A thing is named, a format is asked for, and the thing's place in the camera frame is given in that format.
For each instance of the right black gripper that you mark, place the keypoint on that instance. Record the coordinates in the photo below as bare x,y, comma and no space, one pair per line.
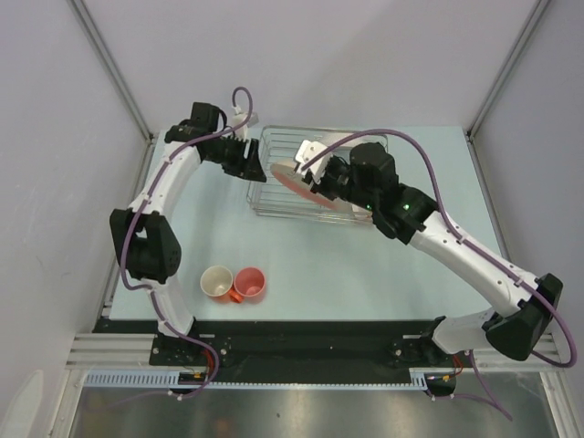
322,188

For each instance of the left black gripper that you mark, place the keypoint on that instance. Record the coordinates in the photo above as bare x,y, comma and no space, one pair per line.
246,168

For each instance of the pink and cream plate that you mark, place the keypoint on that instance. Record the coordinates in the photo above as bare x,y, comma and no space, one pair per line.
285,172

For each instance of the metal wire dish rack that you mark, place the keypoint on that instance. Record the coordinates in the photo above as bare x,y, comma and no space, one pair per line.
270,198

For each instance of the pink cup orange handle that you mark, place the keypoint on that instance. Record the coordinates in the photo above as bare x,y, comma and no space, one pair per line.
249,286

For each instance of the cream cup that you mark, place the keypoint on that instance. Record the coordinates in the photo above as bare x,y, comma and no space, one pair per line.
216,282

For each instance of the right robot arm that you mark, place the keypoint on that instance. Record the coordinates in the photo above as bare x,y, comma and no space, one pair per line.
521,304

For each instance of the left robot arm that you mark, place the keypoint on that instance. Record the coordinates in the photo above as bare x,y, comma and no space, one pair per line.
147,249

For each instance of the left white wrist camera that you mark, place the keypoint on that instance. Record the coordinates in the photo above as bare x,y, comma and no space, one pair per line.
242,121

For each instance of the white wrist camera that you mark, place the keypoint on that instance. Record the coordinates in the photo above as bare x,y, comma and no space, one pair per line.
242,121
311,159

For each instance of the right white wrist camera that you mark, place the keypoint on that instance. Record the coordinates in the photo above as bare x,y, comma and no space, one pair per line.
311,159

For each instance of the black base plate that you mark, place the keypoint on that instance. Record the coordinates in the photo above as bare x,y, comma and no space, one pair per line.
394,344

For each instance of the white slotted cable duct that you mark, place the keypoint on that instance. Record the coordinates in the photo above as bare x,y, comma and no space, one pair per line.
184,381

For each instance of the left aluminium frame post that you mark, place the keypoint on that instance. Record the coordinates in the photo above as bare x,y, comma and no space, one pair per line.
93,34

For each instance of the aluminium frame post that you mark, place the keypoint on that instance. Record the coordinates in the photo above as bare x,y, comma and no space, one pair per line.
93,34
517,50

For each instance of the aluminium front rail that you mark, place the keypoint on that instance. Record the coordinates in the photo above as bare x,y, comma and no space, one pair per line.
127,351

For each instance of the right aluminium frame post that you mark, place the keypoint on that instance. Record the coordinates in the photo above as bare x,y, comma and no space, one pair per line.
517,50

